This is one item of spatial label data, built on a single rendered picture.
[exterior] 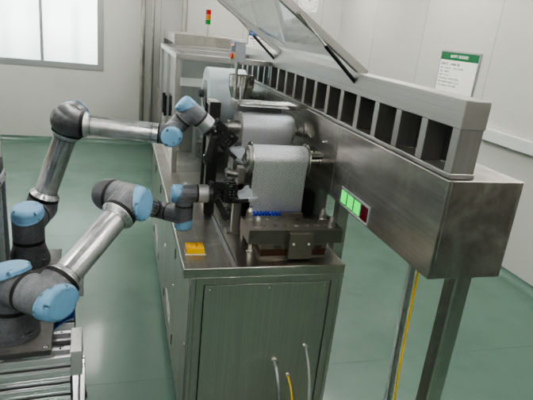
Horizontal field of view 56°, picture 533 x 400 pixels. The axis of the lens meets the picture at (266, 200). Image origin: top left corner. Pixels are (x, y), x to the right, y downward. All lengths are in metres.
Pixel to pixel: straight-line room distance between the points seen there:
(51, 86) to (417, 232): 6.57
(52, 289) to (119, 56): 6.18
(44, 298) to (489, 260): 1.28
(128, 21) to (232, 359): 5.95
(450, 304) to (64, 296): 1.17
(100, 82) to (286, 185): 5.65
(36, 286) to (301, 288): 1.02
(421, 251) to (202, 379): 1.10
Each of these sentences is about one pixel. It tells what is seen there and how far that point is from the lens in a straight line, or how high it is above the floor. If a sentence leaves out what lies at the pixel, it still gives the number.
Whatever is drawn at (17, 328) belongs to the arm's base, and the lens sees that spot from 1.69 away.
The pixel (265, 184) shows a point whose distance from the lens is 2.13.
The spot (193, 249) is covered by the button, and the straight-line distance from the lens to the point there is 2.03.
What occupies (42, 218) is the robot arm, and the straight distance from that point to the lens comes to 2.10.
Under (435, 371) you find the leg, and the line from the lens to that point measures 1.86.
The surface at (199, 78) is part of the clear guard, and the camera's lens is 3.03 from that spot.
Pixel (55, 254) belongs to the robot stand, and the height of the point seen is 0.82.
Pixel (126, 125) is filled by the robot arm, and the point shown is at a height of 1.39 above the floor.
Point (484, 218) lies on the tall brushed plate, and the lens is 1.56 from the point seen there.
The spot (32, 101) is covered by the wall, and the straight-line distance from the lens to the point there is 7.70.
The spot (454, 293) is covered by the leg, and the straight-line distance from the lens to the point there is 1.72.
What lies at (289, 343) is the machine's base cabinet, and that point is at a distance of 2.21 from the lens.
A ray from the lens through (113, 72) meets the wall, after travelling 7.55.
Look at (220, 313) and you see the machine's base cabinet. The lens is 2.04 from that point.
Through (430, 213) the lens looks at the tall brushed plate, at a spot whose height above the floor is 1.32.
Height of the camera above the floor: 1.77
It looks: 18 degrees down
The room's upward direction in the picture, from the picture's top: 6 degrees clockwise
